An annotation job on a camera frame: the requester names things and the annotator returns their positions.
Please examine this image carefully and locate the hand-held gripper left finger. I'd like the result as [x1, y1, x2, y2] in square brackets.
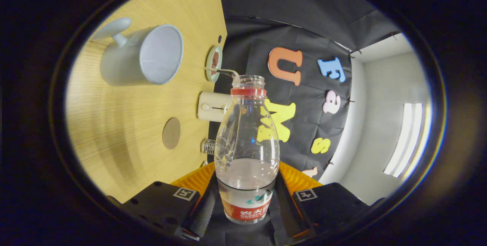
[108, 161, 219, 241]

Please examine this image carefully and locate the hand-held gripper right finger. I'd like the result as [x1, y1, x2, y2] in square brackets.
[275, 161, 385, 239]

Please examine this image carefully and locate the clear plastic juice bottle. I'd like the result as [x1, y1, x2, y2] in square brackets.
[214, 75, 280, 225]

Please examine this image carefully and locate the round brown coaster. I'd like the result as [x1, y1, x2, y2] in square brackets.
[162, 117, 181, 150]

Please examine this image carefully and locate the white cup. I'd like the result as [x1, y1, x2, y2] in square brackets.
[91, 17, 184, 86]

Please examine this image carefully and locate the white toaster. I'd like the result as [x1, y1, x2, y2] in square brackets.
[197, 92, 233, 122]

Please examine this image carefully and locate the wooden table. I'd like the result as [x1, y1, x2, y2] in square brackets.
[65, 0, 228, 204]

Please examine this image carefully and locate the large ceiling light panel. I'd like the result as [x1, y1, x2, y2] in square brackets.
[382, 103, 432, 178]

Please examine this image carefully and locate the pale green plate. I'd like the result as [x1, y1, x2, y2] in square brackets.
[205, 45, 223, 82]

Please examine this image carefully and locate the black backdrop cloth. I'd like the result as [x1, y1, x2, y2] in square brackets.
[198, 0, 402, 244]

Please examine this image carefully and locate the metal wire basket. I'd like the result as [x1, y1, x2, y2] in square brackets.
[201, 138, 216, 156]

